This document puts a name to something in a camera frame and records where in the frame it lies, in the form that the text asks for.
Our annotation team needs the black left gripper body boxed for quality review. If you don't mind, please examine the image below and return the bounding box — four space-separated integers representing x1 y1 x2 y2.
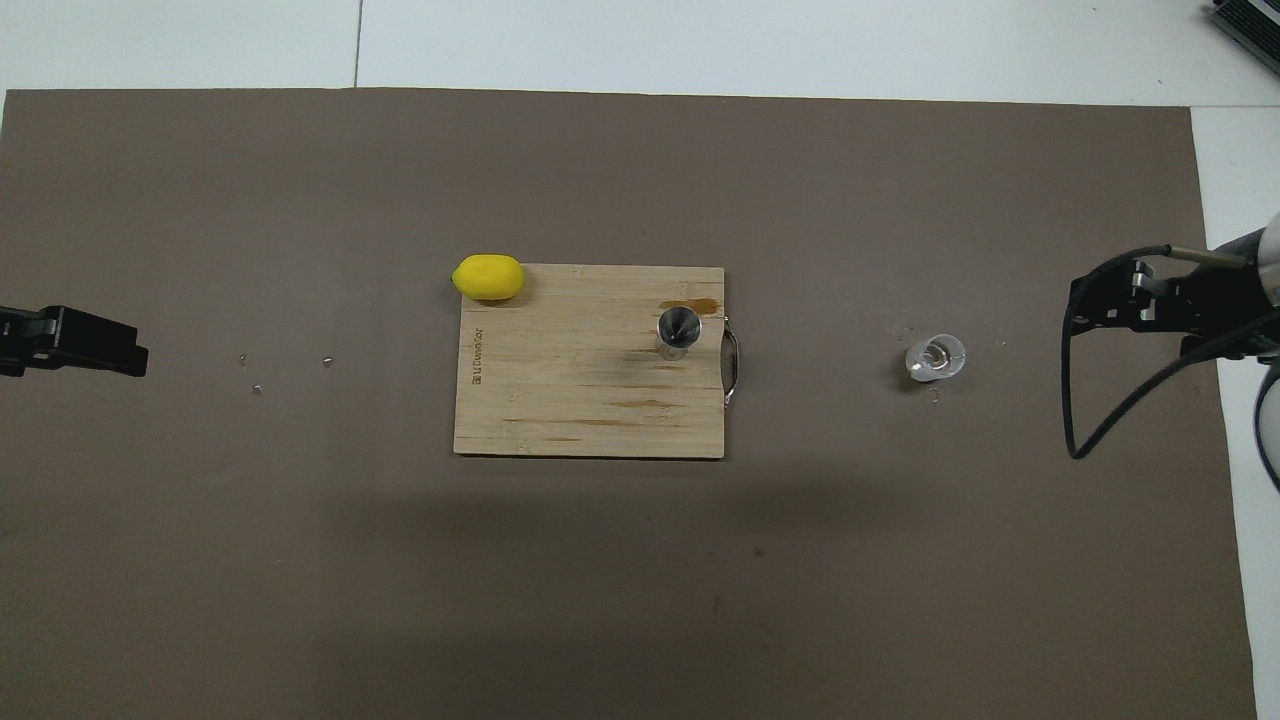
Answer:
0 305 46 379

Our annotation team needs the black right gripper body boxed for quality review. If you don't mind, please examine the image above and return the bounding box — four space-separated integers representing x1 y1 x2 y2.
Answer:
1150 262 1277 357

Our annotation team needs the small clear glass cup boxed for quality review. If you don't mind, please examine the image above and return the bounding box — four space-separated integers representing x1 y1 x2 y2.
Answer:
905 334 969 383

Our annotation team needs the steel double jigger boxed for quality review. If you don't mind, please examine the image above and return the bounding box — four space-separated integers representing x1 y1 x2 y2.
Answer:
655 304 703 359

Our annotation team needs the grey ribbed device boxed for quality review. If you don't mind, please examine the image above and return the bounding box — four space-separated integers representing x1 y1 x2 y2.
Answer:
1205 0 1280 51

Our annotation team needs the yellow lemon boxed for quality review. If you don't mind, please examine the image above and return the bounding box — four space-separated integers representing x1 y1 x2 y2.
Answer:
451 254 526 303

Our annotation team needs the brown table mat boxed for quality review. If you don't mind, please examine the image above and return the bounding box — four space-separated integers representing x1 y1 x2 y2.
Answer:
0 88 1259 720

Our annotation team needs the black right arm gripper cable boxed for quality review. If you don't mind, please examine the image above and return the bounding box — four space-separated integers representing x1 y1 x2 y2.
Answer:
1060 243 1280 461

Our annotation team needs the bamboo cutting board with handle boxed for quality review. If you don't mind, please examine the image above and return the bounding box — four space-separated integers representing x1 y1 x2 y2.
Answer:
453 264 743 460

